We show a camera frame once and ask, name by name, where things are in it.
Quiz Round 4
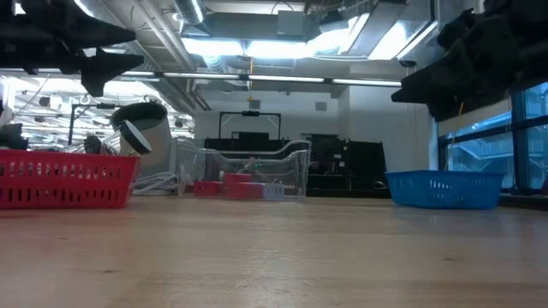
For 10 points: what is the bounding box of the blue-tinted window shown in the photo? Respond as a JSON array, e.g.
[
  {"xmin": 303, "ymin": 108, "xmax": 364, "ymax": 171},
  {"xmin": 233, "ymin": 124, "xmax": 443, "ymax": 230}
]
[{"xmin": 436, "ymin": 83, "xmax": 548, "ymax": 193}]

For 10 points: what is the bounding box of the white cylindrical device black top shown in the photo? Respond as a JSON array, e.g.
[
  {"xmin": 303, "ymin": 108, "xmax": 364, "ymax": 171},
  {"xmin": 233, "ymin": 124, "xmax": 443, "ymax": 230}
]
[{"xmin": 110, "ymin": 101, "xmax": 175, "ymax": 179}]

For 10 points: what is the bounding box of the blue plastic mesh basket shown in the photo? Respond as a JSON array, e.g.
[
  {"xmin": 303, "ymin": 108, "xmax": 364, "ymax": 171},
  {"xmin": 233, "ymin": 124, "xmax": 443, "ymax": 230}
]
[{"xmin": 384, "ymin": 169, "xmax": 506, "ymax": 210}]

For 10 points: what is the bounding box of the silver ceiling duct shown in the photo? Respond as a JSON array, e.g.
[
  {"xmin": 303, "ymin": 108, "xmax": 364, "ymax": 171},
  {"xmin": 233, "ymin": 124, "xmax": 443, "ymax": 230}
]
[{"xmin": 173, "ymin": 0, "xmax": 206, "ymax": 26}]

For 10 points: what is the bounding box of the white power cable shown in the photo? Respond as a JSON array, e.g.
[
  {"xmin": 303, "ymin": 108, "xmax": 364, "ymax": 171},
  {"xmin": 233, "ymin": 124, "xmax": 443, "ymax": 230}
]
[{"xmin": 133, "ymin": 170, "xmax": 194, "ymax": 197}]

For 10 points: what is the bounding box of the long ceiling strip light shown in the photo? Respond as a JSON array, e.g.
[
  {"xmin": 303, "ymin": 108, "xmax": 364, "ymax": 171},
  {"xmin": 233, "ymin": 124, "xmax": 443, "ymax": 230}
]
[{"xmin": 122, "ymin": 70, "xmax": 403, "ymax": 89}]

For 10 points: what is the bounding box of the red plastic mesh basket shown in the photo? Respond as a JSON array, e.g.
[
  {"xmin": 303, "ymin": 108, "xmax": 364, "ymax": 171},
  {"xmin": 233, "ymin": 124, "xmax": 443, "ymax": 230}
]
[{"xmin": 0, "ymin": 148, "xmax": 141, "ymax": 210}]

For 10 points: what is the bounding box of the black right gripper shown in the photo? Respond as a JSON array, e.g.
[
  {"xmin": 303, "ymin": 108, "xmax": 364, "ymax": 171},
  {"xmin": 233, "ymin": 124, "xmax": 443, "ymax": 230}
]
[{"xmin": 390, "ymin": 0, "xmax": 530, "ymax": 122}]

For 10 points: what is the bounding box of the clear plastic tray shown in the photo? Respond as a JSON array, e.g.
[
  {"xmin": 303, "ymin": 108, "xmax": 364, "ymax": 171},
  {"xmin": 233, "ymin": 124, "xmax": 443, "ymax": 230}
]
[{"xmin": 173, "ymin": 137, "xmax": 313, "ymax": 203}]

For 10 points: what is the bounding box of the black background workbench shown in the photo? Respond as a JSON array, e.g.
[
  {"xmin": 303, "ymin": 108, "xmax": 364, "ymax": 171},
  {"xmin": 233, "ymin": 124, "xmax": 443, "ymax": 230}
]
[{"xmin": 203, "ymin": 132, "xmax": 389, "ymax": 198}]

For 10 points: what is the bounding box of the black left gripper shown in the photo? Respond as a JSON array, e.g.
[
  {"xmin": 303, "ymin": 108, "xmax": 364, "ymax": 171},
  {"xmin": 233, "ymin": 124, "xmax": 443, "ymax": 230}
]
[{"xmin": 0, "ymin": 0, "xmax": 146, "ymax": 98}]

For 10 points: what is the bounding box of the black background robot frame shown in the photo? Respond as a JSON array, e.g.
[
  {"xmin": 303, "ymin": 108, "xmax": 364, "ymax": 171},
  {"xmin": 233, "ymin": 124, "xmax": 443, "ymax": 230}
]
[{"xmin": 218, "ymin": 110, "xmax": 283, "ymax": 140}]

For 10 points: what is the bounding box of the grey ceiling box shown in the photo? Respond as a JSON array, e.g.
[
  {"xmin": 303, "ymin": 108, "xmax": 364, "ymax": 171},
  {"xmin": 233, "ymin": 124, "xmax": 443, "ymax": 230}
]
[{"xmin": 277, "ymin": 10, "xmax": 305, "ymax": 36}]

